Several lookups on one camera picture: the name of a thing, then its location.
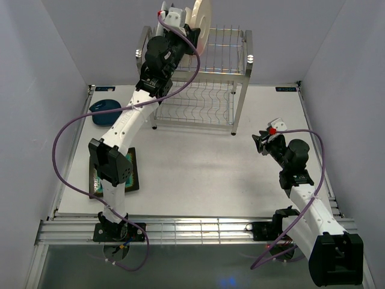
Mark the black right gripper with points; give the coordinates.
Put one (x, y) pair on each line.
(271, 139)

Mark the square black teal plate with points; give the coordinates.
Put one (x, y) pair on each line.
(132, 183)

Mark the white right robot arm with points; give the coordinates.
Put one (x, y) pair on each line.
(335, 257)

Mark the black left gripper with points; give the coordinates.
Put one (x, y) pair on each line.
(192, 35)

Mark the cream bear plate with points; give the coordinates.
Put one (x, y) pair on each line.
(188, 16)

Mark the red and teal plate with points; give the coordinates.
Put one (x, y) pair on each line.
(159, 31)

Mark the cream and pink branch plate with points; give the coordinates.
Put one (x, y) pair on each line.
(201, 18)

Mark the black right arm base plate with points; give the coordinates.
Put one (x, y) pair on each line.
(264, 230)

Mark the stainless steel dish rack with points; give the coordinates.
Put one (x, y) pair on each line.
(216, 97)

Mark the left blue table label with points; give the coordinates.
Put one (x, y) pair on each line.
(105, 89)

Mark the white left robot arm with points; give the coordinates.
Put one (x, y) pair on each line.
(108, 154)

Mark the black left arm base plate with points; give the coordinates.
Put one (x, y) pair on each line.
(126, 233)

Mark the aluminium front rail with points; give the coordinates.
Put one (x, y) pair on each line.
(182, 231)

